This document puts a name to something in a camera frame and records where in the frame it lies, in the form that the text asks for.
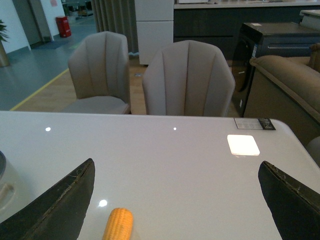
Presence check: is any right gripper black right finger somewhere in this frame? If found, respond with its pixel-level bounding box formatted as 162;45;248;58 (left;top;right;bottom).
258;161;320;240

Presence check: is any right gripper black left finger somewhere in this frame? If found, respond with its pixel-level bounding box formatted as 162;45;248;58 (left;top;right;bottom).
0;158;95;240

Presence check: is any yellow corn cob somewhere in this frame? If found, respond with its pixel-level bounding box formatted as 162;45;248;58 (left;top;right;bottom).
102;208;134;240

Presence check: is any white electric cooking pot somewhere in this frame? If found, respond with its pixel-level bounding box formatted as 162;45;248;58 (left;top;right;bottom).
0;151;18;223

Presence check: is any label sticker on table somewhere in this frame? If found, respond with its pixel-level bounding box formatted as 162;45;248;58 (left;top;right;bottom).
234;118;276;131

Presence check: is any beige sofa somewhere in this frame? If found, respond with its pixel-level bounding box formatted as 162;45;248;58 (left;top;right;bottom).
244;43;320;146

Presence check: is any beige chair on left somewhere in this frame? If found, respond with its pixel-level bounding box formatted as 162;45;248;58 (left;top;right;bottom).
63;31;131;115

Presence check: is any beige chair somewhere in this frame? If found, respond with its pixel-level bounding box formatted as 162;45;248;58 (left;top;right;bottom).
63;31;131;115
142;40;235;117

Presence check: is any potted green plant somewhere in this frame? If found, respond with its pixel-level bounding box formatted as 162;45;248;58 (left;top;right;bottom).
0;20;10;68

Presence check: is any black appliance box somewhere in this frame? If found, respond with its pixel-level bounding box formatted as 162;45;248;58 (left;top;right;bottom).
231;21;320;118

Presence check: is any beige chair on right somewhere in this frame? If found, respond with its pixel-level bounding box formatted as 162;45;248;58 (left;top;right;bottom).
142;40;235;117

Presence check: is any red fire extinguisher box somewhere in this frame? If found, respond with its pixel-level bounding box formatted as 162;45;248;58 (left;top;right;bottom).
55;16;72;38

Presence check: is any dark kitchen counter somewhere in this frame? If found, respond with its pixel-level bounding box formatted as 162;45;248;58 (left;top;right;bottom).
173;0;320;60

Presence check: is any grey curtain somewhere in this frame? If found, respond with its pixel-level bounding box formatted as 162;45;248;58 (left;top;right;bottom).
91;0;139;54

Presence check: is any white cabinet column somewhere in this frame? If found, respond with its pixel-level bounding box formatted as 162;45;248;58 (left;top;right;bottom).
134;0;174;65

